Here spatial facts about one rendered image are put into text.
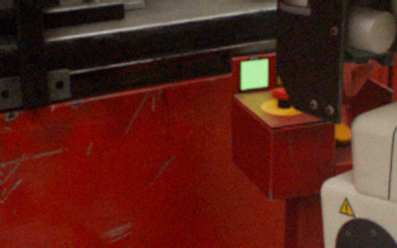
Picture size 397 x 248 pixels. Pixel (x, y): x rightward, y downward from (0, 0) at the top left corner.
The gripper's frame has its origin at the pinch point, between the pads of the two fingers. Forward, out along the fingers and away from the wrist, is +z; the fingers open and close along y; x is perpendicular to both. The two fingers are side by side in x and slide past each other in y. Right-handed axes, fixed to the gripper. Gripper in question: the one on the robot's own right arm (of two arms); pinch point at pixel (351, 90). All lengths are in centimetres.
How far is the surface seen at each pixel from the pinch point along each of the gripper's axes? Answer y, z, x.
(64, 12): 29.4, -3.4, 37.9
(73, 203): 15, 25, 41
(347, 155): -4.6, 8.9, 1.7
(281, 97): 0.9, 0.0, 11.3
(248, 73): 10.6, 1.2, 12.5
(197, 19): 25.6, -1.4, 16.1
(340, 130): 0.6, 7.8, 0.4
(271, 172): -6.5, 7.8, 15.3
